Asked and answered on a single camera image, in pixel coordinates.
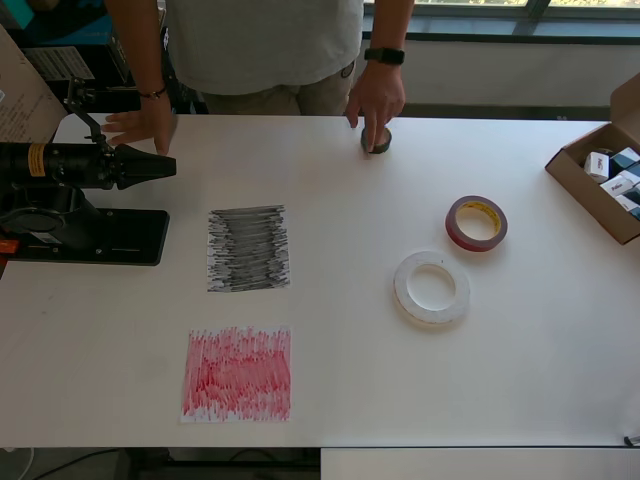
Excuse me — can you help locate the dark teal printed box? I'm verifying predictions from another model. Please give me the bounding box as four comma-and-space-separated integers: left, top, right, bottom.
0, 0, 117, 49

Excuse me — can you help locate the person's right hand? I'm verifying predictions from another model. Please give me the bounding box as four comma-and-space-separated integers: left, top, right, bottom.
101, 97, 176, 156

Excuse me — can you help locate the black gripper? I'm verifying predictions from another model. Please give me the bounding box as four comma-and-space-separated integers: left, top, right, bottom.
97, 144, 177, 191

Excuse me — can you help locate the gripper-mounted camera circuit board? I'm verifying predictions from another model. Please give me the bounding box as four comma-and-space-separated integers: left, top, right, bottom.
63, 74, 114, 151

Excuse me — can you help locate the dark window frame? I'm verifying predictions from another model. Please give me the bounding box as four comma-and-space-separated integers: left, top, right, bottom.
363, 0, 640, 45

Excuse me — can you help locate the red tape roll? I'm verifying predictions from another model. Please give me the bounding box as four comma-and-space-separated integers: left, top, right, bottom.
444, 194, 510, 254

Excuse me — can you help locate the black wristwatch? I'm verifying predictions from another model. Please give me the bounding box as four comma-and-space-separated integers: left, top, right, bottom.
363, 47, 406, 65

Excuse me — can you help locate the black tape roll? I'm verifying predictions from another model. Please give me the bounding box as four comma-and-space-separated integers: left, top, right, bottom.
360, 127, 392, 155

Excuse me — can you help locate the person's left hand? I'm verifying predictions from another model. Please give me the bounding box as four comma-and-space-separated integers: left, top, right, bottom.
345, 62, 407, 154

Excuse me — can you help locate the person's right forearm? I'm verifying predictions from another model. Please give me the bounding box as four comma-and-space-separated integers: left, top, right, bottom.
103, 0, 169, 101

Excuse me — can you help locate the open brown cardboard box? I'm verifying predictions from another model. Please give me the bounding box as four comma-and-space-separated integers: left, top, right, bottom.
544, 72, 640, 246

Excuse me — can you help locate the large cardboard box printed text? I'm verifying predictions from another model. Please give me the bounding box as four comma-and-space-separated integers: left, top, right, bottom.
0, 24, 67, 146

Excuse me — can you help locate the white tape roll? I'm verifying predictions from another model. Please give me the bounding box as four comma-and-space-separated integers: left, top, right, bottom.
392, 249, 472, 329

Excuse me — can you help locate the black box white label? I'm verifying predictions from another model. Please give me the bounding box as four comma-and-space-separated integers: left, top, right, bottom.
22, 43, 132, 85

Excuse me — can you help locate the person's left forearm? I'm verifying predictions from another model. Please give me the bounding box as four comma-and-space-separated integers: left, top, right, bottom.
362, 0, 416, 64

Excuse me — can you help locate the black box white lettering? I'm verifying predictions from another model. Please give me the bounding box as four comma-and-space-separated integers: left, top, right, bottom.
169, 79, 209, 115

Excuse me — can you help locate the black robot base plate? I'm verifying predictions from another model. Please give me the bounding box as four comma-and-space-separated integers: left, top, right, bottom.
7, 208, 170, 267

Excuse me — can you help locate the person torso grey shirt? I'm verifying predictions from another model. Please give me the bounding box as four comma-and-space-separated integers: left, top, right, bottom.
160, 0, 366, 116

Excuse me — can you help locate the black scribbled paper sheet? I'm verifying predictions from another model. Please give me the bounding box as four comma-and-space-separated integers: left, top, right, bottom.
206, 203, 293, 295

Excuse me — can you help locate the red scribbled paper sheet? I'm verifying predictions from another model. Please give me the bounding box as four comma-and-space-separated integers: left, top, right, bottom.
179, 324, 294, 425

